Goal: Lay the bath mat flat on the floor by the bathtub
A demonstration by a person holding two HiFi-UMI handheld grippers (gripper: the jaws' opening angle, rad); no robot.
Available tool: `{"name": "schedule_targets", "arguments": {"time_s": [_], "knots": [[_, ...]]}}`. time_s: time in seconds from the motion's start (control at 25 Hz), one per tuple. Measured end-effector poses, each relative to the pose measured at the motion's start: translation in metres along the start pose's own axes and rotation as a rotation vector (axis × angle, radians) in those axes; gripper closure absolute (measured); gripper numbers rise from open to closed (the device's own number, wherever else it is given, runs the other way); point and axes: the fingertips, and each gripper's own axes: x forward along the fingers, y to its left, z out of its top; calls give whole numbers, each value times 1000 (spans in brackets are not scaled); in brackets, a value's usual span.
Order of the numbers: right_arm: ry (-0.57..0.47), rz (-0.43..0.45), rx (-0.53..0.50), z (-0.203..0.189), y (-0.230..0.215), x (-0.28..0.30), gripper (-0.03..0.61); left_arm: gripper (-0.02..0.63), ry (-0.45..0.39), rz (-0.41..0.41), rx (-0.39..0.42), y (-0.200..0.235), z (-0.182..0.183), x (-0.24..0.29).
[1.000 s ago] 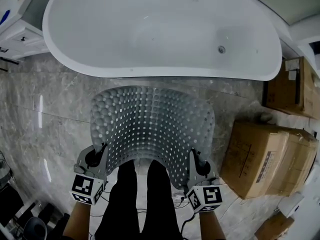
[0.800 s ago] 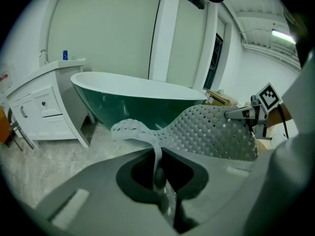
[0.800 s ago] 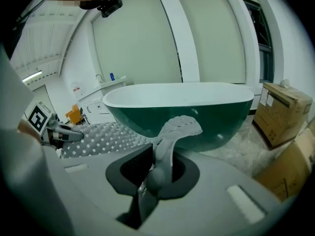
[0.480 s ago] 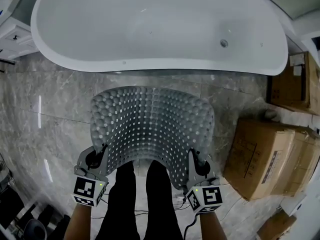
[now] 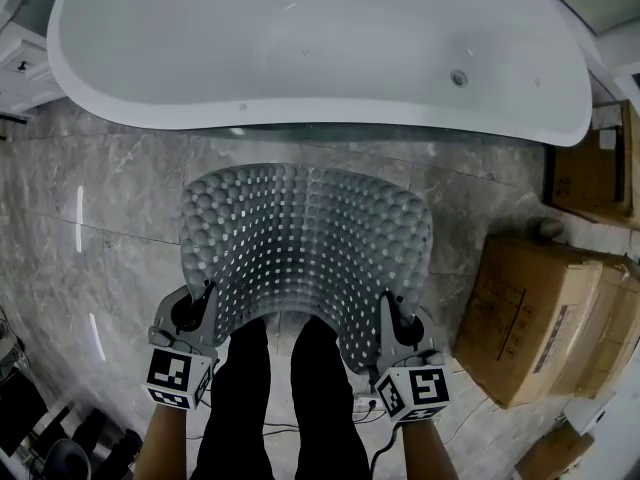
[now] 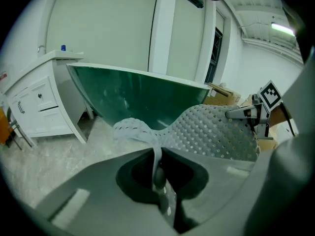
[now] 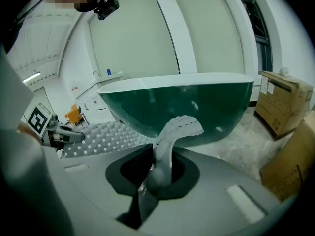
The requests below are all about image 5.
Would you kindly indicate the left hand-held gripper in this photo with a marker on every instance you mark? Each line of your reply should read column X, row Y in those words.
column 170, row 368

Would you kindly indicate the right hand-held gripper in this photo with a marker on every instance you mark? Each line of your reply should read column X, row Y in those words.
column 415, row 383

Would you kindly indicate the grey bubble bath mat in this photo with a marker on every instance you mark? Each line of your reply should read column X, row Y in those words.
column 305, row 238

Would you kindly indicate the white bathtub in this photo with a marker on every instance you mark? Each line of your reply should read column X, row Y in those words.
column 280, row 43

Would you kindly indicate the person's right forearm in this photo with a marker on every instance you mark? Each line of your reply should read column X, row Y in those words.
column 425, row 448

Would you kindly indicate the person's left forearm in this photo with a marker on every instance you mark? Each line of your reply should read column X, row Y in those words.
column 165, row 443

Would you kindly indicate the flat cardboard box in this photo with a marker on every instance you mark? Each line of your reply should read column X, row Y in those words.
column 590, row 173

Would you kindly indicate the metal bathtub drain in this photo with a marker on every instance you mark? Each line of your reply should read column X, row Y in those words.
column 458, row 77

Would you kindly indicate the white power strip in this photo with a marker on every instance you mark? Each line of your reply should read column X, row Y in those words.
column 367, row 404

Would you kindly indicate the person's left leg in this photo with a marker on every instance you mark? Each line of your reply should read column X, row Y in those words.
column 240, row 398

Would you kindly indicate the person's leg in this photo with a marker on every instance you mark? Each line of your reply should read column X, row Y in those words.
column 325, row 398
column 240, row 398

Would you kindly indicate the person's right leg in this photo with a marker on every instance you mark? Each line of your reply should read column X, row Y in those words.
column 325, row 398

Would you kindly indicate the large cardboard box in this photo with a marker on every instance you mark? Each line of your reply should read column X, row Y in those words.
column 540, row 313

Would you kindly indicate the grey round object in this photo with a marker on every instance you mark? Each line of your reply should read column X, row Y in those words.
column 550, row 227

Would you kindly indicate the small cardboard box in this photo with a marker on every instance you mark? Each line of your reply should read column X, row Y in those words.
column 552, row 455

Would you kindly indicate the white board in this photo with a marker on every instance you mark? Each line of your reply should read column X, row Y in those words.
column 615, row 433

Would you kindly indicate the white cabinet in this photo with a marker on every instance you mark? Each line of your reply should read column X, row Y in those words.
column 25, row 68

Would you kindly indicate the black cabinet knob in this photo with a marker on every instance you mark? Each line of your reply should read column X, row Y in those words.
column 21, row 66

